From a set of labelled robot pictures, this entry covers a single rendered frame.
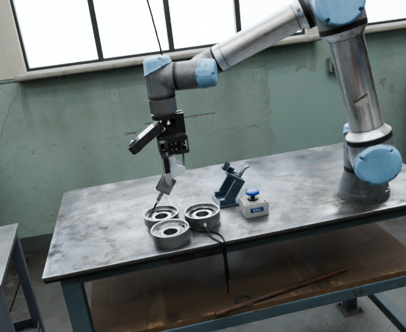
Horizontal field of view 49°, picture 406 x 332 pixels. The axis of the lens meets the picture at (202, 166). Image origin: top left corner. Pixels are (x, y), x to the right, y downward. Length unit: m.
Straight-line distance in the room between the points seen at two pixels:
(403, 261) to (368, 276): 0.15
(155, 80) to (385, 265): 0.93
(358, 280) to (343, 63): 0.68
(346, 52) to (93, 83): 1.91
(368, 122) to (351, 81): 0.11
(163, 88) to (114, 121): 1.66
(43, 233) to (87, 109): 0.88
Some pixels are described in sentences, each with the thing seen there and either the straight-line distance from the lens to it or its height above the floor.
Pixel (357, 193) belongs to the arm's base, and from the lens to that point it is 1.39.
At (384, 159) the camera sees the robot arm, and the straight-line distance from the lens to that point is 1.20.
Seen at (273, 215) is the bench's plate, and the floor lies 0.80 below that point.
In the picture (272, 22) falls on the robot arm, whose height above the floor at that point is 1.33.
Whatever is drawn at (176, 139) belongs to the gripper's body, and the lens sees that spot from 1.22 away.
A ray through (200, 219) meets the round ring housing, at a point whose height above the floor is 0.84.
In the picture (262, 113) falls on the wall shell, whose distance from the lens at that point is 2.99.
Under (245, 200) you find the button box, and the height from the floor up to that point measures 0.85.
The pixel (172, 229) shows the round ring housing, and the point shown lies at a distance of 1.25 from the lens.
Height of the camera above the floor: 1.40
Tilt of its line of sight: 20 degrees down
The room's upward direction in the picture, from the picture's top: 7 degrees counter-clockwise
